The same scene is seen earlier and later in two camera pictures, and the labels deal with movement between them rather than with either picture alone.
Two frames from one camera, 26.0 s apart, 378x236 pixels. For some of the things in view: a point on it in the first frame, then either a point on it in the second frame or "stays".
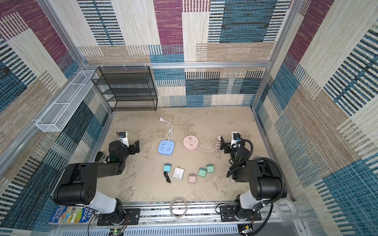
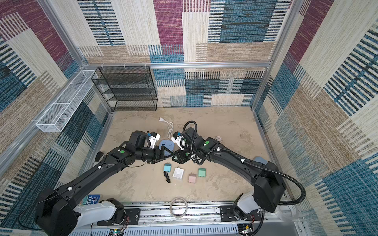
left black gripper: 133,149 → 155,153
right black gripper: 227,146 → 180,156
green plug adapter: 202,172 stays
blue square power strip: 166,147 stays
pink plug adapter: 192,178 stays
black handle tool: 99,155 stays
